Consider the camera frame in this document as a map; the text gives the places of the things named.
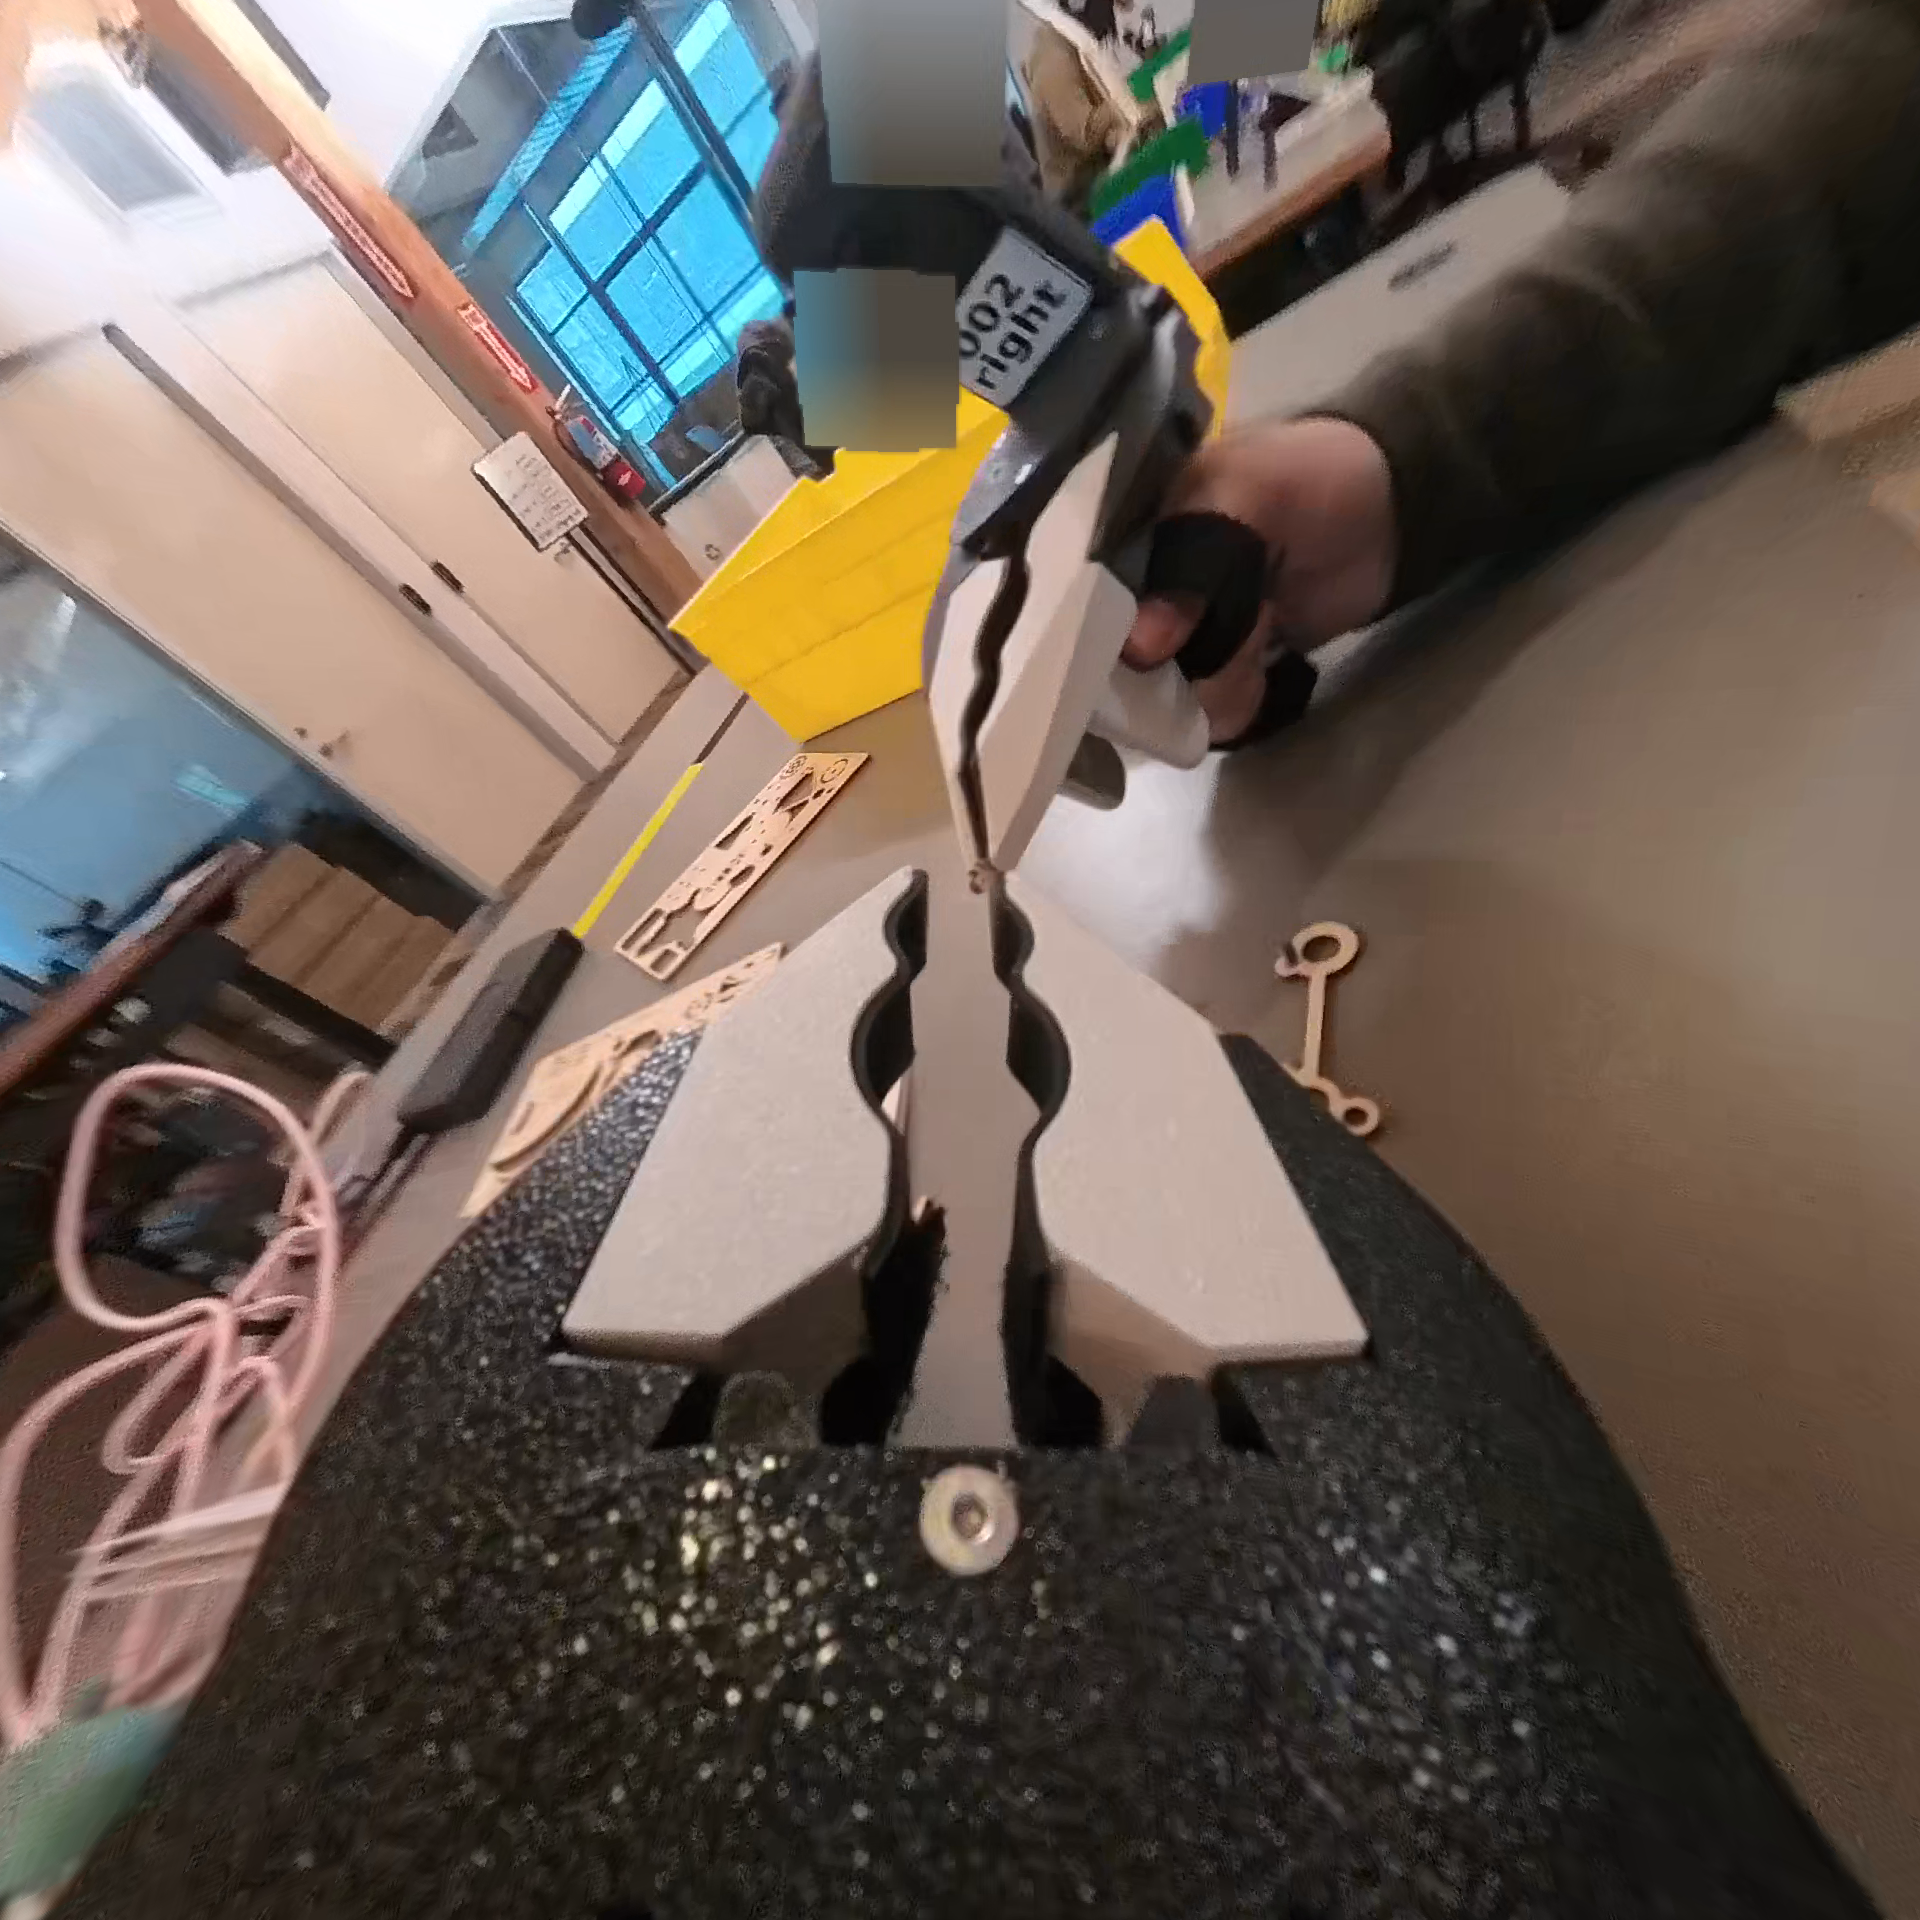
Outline black rectangular power bank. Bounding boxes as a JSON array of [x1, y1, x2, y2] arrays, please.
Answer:
[[396, 929, 587, 1136]]

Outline blue storage bins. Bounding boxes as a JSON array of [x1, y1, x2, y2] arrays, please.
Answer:
[[1091, 77, 1254, 249]]

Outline person's right hand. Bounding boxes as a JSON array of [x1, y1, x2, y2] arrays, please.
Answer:
[[1117, 416, 1408, 741]]

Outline white waste bin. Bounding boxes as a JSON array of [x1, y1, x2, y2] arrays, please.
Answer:
[[660, 439, 800, 577]]

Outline person's right forearm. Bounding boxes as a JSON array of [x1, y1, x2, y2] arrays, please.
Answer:
[[1317, 0, 1920, 619]]

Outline green cloth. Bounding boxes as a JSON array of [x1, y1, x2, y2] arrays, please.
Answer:
[[0, 1699, 184, 1913]]

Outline yellow plastic bin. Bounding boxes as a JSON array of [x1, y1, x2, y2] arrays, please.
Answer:
[[668, 217, 1233, 746]]

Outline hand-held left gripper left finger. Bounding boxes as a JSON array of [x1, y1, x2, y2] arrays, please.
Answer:
[[563, 867, 927, 1398]]

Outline wooden two-ring link part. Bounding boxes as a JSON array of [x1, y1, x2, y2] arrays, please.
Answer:
[[1276, 921, 1383, 1144]]

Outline red fire extinguisher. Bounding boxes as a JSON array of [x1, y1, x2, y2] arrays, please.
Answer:
[[550, 387, 648, 506]]

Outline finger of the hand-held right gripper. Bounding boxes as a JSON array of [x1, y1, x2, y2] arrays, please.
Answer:
[[972, 432, 1136, 877], [920, 562, 1003, 859]]

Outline pink cable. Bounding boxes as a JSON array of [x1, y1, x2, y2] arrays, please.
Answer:
[[0, 1063, 377, 1750]]

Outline wooden cut-out part sheet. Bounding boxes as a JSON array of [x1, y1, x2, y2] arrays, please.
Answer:
[[614, 751, 873, 986], [457, 942, 789, 1221]]

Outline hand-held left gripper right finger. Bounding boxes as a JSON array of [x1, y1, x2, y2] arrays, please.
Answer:
[[989, 883, 1369, 1394]]

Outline white wall notice sheet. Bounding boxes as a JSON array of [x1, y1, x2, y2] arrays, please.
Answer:
[[470, 432, 592, 553]]

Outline yellow tape strip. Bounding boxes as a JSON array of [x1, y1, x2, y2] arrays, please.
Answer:
[[575, 761, 707, 942]]

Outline stack of cardboard boxes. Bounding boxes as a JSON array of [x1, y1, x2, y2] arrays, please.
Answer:
[[222, 843, 460, 1029]]

